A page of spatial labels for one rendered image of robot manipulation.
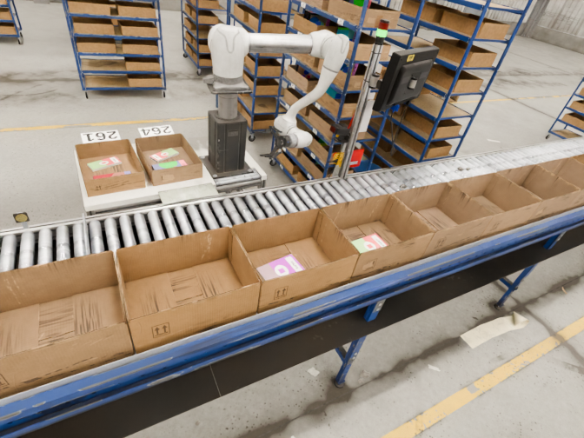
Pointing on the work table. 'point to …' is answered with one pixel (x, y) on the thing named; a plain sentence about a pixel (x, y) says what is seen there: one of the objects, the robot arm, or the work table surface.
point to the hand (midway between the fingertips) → (262, 143)
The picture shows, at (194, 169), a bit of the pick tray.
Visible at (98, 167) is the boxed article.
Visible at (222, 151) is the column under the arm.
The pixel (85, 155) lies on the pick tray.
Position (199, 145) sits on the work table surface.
